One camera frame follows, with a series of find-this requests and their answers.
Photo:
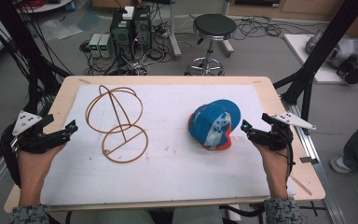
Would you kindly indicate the white box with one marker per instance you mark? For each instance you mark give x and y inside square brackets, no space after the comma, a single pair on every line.
[128,12]

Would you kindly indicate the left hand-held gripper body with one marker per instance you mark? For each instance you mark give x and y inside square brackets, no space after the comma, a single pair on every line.
[31,141]

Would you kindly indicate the black tape piece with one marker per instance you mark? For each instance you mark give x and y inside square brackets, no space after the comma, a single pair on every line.
[309,160]

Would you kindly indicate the strip of tape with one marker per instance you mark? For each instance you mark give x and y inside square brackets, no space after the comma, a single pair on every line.
[301,186]

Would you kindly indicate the black computer tower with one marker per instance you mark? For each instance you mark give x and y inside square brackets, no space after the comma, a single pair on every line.
[121,34]
[142,29]

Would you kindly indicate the grey power supply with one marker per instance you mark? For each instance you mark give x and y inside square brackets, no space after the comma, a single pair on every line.
[106,46]
[94,45]

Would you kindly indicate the black metal frame post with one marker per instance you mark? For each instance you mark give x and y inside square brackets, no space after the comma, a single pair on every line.
[323,49]

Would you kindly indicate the grey robot device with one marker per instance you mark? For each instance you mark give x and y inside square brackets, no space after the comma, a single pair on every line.
[345,46]

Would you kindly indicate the person's right hand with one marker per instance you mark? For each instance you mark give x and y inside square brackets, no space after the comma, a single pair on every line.
[272,161]

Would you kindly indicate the blue and orange cap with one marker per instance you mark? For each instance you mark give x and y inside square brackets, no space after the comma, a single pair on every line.
[214,124]

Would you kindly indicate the clear plastic sheet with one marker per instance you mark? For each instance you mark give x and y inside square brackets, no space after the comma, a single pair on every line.
[59,29]

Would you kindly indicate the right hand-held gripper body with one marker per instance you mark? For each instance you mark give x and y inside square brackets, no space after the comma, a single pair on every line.
[276,137]

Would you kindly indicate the white table mat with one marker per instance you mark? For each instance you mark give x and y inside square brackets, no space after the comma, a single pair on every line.
[167,174]

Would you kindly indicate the black round stool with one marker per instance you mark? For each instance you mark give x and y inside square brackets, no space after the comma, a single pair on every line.
[214,26]

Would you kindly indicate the blue tape roll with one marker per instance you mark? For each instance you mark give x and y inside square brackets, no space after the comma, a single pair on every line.
[70,6]

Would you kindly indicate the black device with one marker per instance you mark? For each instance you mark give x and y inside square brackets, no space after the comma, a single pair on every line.
[352,71]

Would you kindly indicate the white floor board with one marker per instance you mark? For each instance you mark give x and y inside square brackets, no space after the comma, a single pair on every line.
[298,53]

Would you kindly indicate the grey desk leg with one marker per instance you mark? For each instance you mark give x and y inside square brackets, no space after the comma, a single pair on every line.
[174,37]

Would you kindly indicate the person's left hand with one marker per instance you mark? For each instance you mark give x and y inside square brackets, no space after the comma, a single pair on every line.
[35,165]

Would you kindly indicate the white round table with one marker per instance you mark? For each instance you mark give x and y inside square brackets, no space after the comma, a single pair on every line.
[46,6]

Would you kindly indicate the aluminium rail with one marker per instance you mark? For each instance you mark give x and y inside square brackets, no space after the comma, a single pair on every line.
[318,168]

